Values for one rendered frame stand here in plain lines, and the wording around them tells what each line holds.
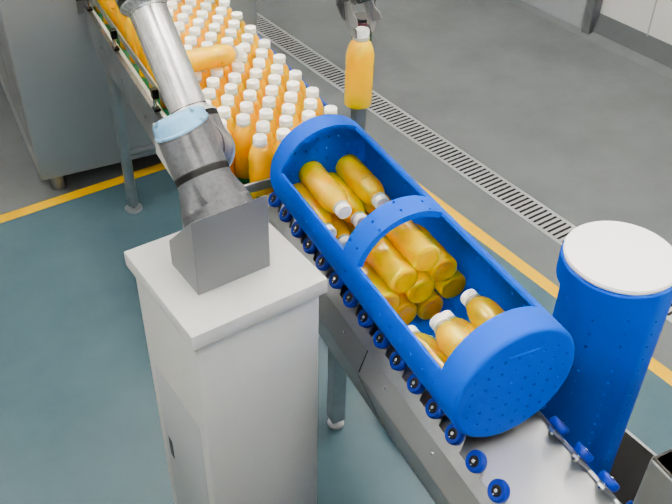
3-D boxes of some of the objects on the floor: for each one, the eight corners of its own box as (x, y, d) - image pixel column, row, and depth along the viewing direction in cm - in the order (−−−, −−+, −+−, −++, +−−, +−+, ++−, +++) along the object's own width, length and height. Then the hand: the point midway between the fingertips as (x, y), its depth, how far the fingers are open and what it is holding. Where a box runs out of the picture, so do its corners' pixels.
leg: (331, 432, 290) (335, 296, 251) (324, 420, 294) (326, 285, 255) (346, 427, 292) (352, 291, 253) (339, 415, 296) (343, 280, 257)
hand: (361, 29), depth 199 cm, fingers closed on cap, 3 cm apart
